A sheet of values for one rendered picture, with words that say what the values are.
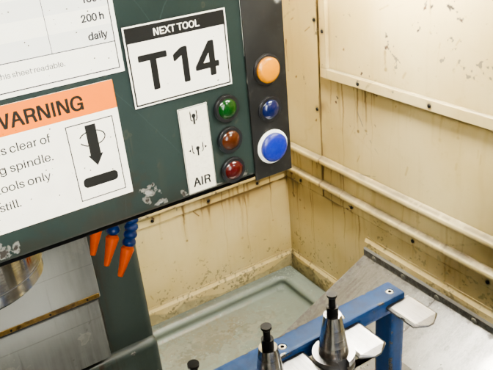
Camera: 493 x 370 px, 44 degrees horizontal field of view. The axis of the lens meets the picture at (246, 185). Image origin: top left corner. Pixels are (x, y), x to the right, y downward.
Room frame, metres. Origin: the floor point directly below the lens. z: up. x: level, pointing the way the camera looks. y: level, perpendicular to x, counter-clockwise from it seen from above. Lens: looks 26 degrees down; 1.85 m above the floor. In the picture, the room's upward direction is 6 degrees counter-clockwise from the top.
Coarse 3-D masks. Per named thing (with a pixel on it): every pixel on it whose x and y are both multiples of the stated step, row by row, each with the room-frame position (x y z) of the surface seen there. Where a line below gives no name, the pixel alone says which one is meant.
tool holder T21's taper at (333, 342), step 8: (328, 320) 0.67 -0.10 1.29; (336, 320) 0.67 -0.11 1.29; (328, 328) 0.67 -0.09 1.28; (336, 328) 0.67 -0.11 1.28; (344, 328) 0.68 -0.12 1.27; (320, 336) 0.69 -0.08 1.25; (328, 336) 0.67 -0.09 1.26; (336, 336) 0.67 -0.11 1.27; (344, 336) 0.67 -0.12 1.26; (320, 344) 0.68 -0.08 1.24; (328, 344) 0.67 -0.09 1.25; (336, 344) 0.67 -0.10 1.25; (344, 344) 0.67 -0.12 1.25; (320, 352) 0.68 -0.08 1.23; (328, 352) 0.67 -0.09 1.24; (336, 352) 0.66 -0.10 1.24; (344, 352) 0.67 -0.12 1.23; (328, 360) 0.66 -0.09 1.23; (336, 360) 0.66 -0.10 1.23
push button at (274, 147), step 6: (276, 132) 0.57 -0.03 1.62; (270, 138) 0.56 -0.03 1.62; (276, 138) 0.57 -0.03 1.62; (282, 138) 0.57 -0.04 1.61; (264, 144) 0.56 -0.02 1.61; (270, 144) 0.56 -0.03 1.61; (276, 144) 0.56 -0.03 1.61; (282, 144) 0.57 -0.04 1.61; (264, 150) 0.56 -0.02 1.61; (270, 150) 0.56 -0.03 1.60; (276, 150) 0.56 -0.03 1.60; (282, 150) 0.57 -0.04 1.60; (264, 156) 0.56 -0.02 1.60; (270, 156) 0.56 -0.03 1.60; (276, 156) 0.56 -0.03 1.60
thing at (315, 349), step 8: (352, 344) 0.69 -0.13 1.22; (312, 352) 0.68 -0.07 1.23; (352, 352) 0.68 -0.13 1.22; (320, 360) 0.67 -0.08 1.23; (344, 360) 0.66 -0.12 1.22; (352, 360) 0.66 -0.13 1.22; (328, 368) 0.66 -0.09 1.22; (336, 368) 0.65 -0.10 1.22; (344, 368) 0.66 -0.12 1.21; (352, 368) 0.67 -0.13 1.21
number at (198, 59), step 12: (192, 36) 0.54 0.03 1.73; (204, 36) 0.54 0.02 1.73; (216, 36) 0.55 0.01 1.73; (168, 48) 0.52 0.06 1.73; (180, 48) 0.53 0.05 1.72; (192, 48) 0.53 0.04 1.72; (204, 48) 0.54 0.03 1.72; (216, 48) 0.55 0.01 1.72; (168, 60) 0.52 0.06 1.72; (180, 60) 0.53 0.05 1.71; (192, 60) 0.53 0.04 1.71; (204, 60) 0.54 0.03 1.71; (216, 60) 0.55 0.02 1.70; (180, 72) 0.53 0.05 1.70; (192, 72) 0.53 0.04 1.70; (204, 72) 0.54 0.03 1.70; (216, 72) 0.54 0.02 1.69; (180, 84) 0.53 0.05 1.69; (192, 84) 0.53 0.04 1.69
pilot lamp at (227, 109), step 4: (224, 100) 0.54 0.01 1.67; (228, 100) 0.55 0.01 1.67; (232, 100) 0.55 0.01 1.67; (220, 104) 0.54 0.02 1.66; (224, 104) 0.54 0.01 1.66; (228, 104) 0.54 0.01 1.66; (232, 104) 0.55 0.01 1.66; (220, 108) 0.54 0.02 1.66; (224, 108) 0.54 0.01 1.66; (228, 108) 0.54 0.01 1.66; (232, 108) 0.54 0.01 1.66; (236, 108) 0.55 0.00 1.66; (220, 112) 0.54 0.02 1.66; (224, 112) 0.54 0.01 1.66; (228, 112) 0.54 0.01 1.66; (232, 112) 0.54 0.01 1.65; (224, 116) 0.54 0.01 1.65; (228, 116) 0.54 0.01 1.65; (232, 116) 0.55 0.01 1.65
